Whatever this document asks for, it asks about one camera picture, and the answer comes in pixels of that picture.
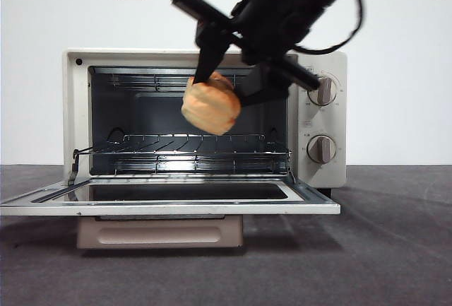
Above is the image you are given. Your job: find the golden bread loaf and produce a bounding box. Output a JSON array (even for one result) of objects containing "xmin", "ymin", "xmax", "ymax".
[{"xmin": 181, "ymin": 72, "xmax": 242, "ymax": 136}]

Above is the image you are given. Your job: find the oven door with beige handle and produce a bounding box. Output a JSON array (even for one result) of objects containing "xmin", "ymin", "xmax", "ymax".
[{"xmin": 0, "ymin": 175, "xmax": 342, "ymax": 250}]

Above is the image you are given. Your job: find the beige oven temperature knob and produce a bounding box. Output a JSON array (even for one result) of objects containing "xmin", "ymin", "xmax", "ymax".
[{"xmin": 306, "ymin": 76, "xmax": 338, "ymax": 107}]

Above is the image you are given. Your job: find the beige oven timer knob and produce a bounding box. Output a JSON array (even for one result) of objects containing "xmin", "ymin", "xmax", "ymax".
[{"xmin": 306, "ymin": 134, "xmax": 337, "ymax": 164}]

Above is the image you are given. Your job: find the white Toshiba toaster oven housing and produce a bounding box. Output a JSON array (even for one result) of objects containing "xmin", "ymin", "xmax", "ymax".
[{"xmin": 62, "ymin": 48, "xmax": 348, "ymax": 197}]

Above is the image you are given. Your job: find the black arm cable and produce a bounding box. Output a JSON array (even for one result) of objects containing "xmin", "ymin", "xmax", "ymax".
[{"xmin": 295, "ymin": 0, "xmax": 367, "ymax": 55}]

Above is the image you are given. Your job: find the metal wire oven rack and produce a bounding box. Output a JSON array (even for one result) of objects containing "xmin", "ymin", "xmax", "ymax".
[{"xmin": 76, "ymin": 134, "xmax": 292, "ymax": 176}]

